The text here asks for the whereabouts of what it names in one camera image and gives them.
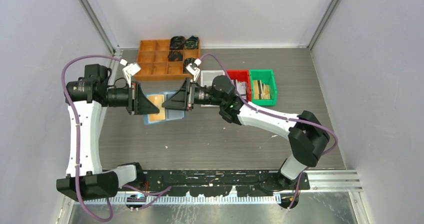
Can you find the blue leather card holder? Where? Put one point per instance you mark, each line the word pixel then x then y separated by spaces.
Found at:
pixel 164 114

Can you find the orange wooden compartment tray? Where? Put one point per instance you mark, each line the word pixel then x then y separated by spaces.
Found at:
pixel 152 57

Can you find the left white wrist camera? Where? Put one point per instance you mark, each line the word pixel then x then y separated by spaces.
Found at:
pixel 129 70

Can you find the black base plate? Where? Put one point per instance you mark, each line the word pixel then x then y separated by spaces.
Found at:
pixel 214 183

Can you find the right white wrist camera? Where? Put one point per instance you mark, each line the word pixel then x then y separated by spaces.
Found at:
pixel 196 75

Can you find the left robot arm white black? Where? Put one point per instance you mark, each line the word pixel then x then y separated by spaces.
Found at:
pixel 90 95

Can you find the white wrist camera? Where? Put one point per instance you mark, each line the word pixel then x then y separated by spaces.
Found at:
pixel 129 70
pixel 196 75

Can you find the white plastic bin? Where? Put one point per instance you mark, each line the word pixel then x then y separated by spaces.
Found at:
pixel 206 80

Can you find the rolled dark belt top right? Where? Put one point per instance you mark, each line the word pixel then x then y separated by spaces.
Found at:
pixel 191 43

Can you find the gold cards stack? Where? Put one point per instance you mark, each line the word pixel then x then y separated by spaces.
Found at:
pixel 260 91

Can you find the green plastic bin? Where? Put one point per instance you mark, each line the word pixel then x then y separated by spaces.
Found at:
pixel 267 77

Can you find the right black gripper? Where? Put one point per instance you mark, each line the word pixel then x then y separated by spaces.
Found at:
pixel 183 99

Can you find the rolled dark belt top left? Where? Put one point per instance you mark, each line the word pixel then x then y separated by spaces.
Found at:
pixel 177 43

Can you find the rolled dark belt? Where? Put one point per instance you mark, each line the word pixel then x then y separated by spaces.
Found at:
pixel 177 43
pixel 175 56
pixel 190 65
pixel 191 43

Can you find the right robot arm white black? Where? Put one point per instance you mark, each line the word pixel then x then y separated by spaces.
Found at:
pixel 307 137

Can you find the rolled dark belt bottom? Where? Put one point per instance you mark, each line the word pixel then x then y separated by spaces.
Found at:
pixel 190 65

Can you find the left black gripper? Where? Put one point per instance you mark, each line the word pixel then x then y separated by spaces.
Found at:
pixel 138 103

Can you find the rolled dark belt middle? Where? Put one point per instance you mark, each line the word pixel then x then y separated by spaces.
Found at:
pixel 175 56

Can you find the red plastic bin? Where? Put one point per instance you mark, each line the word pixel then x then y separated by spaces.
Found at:
pixel 244 76

